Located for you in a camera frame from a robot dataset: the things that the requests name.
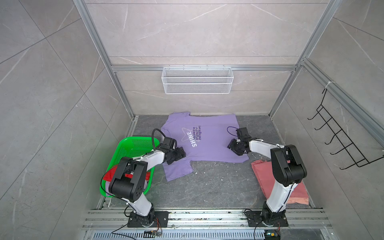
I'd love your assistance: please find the aluminium rail base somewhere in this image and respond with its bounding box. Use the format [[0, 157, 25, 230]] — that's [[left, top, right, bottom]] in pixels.
[[82, 209, 337, 240]]

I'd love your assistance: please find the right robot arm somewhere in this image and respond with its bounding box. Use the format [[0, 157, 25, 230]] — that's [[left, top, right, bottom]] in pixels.
[[228, 128, 307, 227]]

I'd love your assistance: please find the white wire mesh shelf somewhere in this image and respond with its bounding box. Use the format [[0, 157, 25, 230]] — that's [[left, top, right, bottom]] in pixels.
[[162, 67, 234, 95]]

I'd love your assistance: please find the black wire hook rack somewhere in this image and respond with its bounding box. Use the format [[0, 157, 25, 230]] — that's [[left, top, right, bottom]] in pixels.
[[307, 89, 384, 170]]

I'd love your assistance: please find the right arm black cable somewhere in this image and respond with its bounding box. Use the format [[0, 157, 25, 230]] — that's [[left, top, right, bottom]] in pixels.
[[226, 125, 241, 139]]

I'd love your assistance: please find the folded pink t-shirt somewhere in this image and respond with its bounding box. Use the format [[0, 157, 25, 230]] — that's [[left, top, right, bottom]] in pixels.
[[251, 160, 309, 205]]

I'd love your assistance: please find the purple SHINE t-shirt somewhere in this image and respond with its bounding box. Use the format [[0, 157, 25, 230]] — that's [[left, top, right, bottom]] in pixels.
[[161, 112, 249, 182]]

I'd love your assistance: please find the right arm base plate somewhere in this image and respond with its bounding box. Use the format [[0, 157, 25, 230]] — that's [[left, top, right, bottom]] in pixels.
[[244, 210, 289, 227]]

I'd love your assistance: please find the green plastic basket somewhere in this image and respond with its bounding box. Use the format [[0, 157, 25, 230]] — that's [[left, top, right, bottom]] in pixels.
[[100, 137, 153, 198]]

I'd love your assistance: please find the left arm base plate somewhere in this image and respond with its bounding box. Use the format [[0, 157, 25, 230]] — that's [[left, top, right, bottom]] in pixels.
[[127, 211, 170, 228]]

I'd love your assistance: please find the red t-shirt in basket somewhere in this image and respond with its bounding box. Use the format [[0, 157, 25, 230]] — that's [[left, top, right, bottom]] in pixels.
[[103, 167, 151, 182]]

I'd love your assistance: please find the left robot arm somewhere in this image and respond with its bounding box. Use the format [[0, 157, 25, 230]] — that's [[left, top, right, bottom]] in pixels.
[[101, 137, 186, 226]]

